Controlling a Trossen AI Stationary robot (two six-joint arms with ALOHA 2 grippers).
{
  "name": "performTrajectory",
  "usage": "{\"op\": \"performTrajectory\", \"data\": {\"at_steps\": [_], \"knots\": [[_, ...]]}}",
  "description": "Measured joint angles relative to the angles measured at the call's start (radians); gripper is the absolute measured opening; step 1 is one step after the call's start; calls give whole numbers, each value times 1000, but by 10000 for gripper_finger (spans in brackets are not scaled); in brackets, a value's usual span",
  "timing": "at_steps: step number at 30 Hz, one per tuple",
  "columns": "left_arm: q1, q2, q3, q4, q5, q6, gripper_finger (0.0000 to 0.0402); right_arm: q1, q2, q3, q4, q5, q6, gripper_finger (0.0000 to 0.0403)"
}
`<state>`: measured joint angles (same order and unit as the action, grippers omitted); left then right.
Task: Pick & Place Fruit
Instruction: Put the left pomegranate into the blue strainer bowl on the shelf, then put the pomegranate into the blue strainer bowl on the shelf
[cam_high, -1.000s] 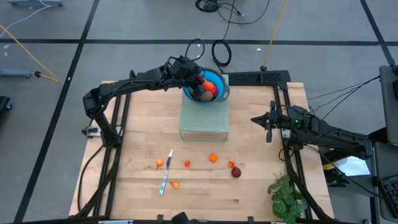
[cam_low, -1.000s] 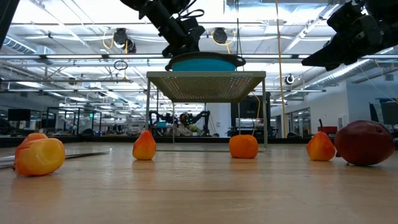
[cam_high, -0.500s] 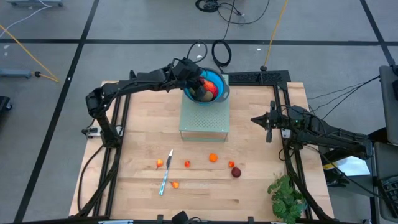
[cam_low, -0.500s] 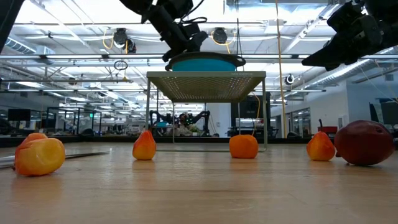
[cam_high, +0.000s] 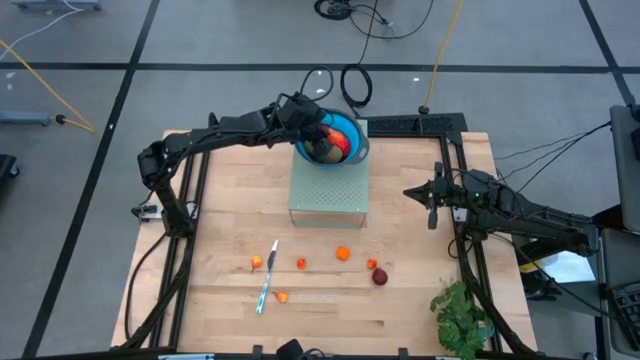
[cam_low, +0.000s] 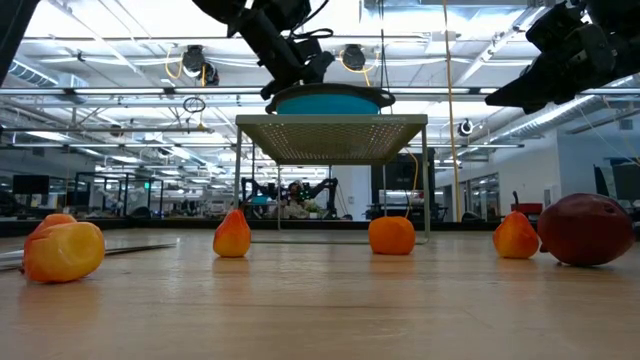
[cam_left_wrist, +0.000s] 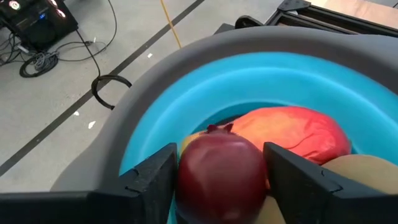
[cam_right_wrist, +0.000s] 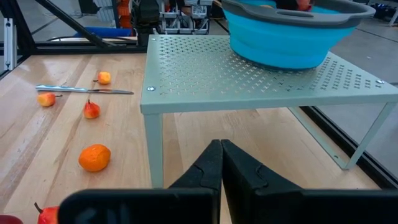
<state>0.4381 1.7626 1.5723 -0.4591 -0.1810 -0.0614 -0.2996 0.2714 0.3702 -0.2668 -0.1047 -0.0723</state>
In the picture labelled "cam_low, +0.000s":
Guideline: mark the blue collapsible bowl grey rim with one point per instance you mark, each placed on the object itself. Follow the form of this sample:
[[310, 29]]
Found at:
[[327, 102]]

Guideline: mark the toy orange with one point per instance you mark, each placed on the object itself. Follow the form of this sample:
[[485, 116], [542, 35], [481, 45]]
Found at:
[[392, 236]]

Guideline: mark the red box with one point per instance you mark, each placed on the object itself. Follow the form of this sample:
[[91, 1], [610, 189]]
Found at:
[[526, 208]]

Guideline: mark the black cabinet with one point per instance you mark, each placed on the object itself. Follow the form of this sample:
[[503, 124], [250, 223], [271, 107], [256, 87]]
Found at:
[[402, 175]]

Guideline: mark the pale green perforated metal shelf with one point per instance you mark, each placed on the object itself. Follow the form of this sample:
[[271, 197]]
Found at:
[[330, 140]]

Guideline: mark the small yellow-orange toy pear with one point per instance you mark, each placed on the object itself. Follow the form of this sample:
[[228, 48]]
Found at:
[[65, 252], [55, 222]]

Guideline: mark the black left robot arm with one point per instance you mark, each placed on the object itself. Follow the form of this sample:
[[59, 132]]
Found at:
[[250, 25]]

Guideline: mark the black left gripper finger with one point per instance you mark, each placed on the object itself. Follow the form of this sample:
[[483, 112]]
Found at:
[[319, 65], [271, 87]]

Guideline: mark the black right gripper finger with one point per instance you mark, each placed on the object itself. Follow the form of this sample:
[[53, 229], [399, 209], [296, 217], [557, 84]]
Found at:
[[540, 87]]

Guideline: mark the small orange-red toy pear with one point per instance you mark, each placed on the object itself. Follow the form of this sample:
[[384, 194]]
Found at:
[[516, 237], [232, 235]]

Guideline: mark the background robot station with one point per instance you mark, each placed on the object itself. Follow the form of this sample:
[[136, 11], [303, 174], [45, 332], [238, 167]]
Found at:
[[285, 195]]

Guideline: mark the dark red toy plum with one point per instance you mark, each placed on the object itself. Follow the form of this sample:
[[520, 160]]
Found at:
[[585, 230]]

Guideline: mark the black monitor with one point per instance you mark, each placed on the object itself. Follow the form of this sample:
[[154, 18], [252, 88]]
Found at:
[[31, 184]]

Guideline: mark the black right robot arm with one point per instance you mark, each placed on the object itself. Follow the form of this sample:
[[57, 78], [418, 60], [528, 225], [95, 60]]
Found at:
[[625, 25]]

